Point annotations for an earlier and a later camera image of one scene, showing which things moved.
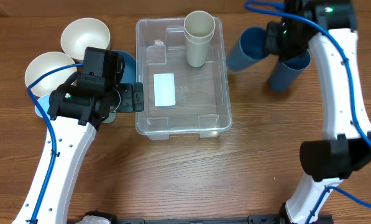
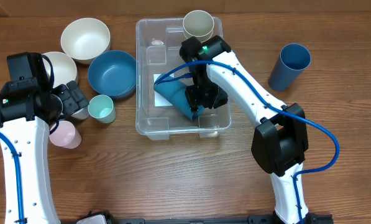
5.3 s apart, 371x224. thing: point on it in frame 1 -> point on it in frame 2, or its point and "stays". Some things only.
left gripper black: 129,103 -> 73,104
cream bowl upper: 82,33 stays
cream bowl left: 44,63 stays
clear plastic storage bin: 202,104 stays
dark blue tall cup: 286,73 stays
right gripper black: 270,30 -> 220,99
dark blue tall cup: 251,47 -> 174,89
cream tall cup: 199,27 stays
